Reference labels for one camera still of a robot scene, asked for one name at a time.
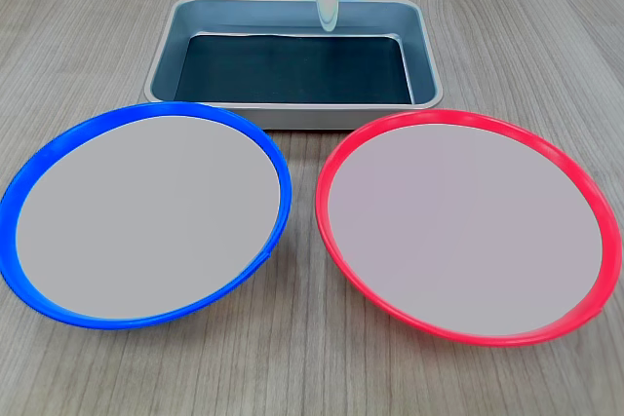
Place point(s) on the red-rimmed round white plate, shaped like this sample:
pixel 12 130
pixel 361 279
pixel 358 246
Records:
pixel 463 236

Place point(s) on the steel rectangular tray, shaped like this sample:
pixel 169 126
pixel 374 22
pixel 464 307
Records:
pixel 292 116

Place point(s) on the blue-rimmed round white plate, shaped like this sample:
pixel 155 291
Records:
pixel 146 221

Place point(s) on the black tray mat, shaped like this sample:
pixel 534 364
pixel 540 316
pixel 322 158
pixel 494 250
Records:
pixel 292 70

